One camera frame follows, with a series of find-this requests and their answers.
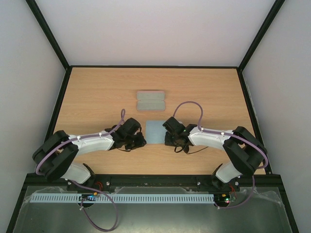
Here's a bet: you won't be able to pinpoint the right controller board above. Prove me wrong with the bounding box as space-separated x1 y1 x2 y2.
214 191 237 205

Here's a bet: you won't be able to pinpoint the light blue slotted cable duct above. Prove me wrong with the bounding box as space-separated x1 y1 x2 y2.
30 193 214 204

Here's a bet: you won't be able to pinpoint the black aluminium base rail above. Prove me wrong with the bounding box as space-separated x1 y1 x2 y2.
23 173 285 194

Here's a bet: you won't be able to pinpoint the controller board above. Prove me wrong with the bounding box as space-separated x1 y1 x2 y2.
214 191 237 205
78 192 101 202

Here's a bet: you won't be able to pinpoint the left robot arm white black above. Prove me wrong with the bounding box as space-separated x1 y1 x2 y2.
32 118 147 188

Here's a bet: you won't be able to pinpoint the purple cable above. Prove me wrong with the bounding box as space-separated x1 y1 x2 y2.
35 108 127 231
173 100 269 210

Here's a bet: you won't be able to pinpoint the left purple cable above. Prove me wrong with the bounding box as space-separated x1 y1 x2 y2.
35 108 127 231

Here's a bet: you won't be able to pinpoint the black enclosure frame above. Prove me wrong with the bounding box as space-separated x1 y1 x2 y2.
0 0 311 233

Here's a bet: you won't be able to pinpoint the pink glasses case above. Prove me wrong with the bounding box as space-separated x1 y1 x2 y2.
137 90 166 111

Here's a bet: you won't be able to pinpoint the left controller board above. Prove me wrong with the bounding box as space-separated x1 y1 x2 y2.
78 192 101 202

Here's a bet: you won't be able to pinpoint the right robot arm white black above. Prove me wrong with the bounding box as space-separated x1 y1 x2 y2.
163 117 268 190

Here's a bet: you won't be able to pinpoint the black gold sunglasses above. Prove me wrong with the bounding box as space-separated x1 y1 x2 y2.
183 145 208 155

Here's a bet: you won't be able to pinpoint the light blue cleaning cloth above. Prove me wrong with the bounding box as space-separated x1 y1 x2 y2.
145 120 166 144

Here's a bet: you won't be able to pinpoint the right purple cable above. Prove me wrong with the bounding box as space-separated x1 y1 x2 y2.
173 100 269 210

